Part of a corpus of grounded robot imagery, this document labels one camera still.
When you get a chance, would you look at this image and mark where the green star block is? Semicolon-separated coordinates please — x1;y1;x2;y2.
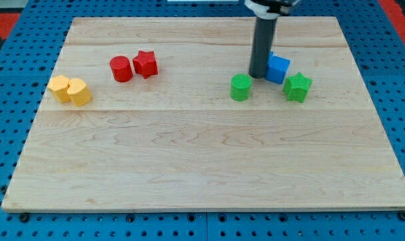
282;72;313;103

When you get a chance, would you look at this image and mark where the blue cube block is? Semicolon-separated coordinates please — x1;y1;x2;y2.
264;52;291;84

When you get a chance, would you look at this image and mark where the red star block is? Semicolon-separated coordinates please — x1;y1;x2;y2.
133;50;158;79

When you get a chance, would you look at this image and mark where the red cylinder block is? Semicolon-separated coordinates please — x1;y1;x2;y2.
109;56;133;82

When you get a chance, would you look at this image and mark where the wooden board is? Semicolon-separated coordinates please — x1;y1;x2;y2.
2;17;405;213

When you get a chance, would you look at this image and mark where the green cylinder block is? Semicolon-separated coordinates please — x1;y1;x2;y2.
230;74;252;101

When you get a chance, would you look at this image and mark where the yellow hexagon block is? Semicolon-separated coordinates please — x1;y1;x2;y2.
47;75;70;103

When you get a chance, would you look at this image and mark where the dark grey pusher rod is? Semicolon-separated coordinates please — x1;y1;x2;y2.
248;17;276;78

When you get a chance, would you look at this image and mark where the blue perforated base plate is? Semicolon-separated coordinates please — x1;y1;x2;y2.
0;1;405;240

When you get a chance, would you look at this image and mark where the yellow heart block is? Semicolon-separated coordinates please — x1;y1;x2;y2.
67;78;92;106

